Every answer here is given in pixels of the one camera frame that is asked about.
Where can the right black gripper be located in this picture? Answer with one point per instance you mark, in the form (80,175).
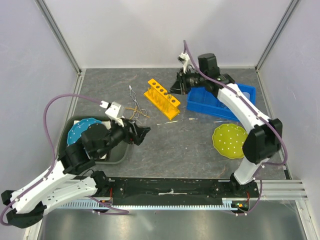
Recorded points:
(177,87)

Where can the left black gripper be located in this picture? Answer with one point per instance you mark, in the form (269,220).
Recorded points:
(139,133)

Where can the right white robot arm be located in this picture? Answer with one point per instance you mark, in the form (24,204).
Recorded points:
(264,138)

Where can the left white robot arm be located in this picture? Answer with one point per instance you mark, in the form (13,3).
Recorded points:
(28,205)

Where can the yellow test tube rack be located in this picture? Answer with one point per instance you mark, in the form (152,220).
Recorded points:
(157,95)

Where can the dark green tray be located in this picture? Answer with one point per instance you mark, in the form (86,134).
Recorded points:
(115,156)

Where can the blue plastic bin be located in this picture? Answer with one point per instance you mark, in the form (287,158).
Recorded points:
(202,102)

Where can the metal crucible tongs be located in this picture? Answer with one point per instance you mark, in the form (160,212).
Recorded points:
(134,97)

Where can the blue dotted plate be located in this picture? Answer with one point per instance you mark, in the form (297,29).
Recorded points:
(78,127)

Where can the plastic wash bottle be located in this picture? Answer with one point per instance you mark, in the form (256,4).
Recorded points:
(247,95)

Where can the green dotted plate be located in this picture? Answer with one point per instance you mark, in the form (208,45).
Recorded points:
(228,139)

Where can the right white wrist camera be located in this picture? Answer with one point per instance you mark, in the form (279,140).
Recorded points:
(184,59)

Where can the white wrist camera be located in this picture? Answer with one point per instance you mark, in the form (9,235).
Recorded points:
(115,112)
(184,59)

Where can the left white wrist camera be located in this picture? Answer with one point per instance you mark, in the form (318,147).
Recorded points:
(115,112)

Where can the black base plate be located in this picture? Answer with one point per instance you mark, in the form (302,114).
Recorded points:
(174,191)

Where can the slotted cable duct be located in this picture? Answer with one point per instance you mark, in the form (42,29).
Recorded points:
(89,204)

